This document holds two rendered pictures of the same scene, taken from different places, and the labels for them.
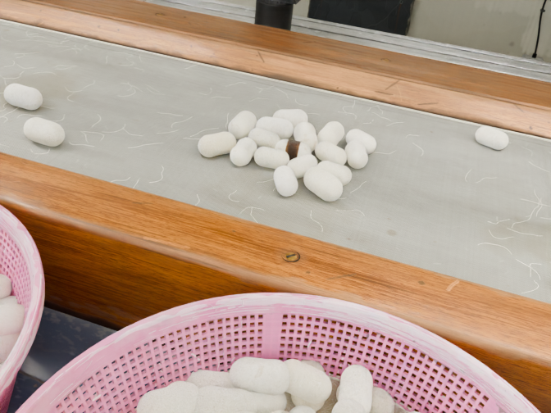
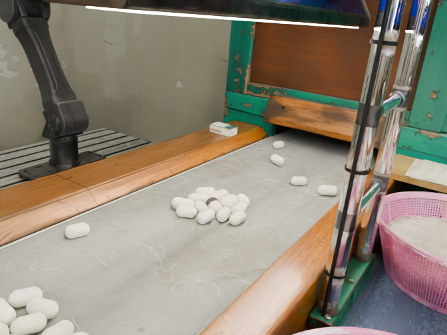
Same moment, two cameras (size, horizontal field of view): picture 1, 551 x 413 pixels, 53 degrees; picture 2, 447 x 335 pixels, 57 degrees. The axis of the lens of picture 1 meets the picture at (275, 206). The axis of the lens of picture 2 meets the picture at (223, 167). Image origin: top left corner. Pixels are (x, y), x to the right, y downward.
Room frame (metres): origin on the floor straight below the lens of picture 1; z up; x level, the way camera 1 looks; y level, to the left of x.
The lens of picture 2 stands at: (0.18, 0.20, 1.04)
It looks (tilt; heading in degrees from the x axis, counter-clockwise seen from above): 21 degrees down; 288
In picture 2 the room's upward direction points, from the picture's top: 5 degrees clockwise
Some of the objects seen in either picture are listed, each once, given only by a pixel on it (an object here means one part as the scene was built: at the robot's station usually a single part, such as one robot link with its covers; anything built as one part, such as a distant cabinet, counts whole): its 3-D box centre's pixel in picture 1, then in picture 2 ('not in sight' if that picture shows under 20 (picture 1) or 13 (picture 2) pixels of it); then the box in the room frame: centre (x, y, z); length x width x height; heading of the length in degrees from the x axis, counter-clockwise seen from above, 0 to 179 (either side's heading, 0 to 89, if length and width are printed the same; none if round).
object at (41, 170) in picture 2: not in sight; (64, 151); (0.81, -0.54, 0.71); 0.20 x 0.07 x 0.08; 77
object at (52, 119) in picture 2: not in sight; (66, 125); (0.80, -0.54, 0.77); 0.09 x 0.06 x 0.06; 77
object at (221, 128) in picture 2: not in sight; (223, 129); (0.49, -0.74, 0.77); 0.06 x 0.04 x 0.02; 166
